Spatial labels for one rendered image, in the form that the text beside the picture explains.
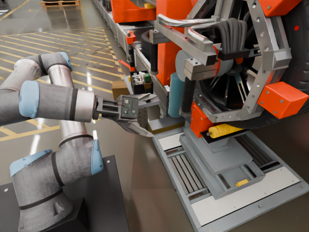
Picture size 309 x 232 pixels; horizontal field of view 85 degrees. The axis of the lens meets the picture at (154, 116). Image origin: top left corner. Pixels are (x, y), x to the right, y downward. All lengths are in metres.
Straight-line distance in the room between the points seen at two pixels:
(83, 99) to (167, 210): 0.94
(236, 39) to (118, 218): 0.84
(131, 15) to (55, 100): 2.64
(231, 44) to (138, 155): 1.11
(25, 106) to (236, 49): 0.55
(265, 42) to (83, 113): 0.55
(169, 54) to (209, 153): 0.70
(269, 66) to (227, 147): 0.77
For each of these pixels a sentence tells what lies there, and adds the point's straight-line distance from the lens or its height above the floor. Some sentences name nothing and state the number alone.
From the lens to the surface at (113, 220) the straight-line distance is 0.91.
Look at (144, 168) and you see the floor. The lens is 1.35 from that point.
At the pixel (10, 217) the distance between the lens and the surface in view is 1.11.
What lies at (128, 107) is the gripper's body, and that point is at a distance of 0.48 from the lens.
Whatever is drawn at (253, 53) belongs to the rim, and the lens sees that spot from 0.79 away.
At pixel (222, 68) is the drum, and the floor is 0.85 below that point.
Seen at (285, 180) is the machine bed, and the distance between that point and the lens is 1.51.
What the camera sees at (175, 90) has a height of 0.67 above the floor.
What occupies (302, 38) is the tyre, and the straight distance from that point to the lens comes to 0.66.
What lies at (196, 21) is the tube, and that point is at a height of 1.01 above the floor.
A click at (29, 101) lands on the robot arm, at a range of 0.48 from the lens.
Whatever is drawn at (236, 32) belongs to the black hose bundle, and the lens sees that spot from 0.57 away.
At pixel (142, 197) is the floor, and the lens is 1.26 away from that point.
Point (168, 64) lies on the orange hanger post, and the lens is 1.15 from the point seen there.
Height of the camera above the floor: 1.16
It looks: 41 degrees down
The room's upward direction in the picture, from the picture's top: straight up
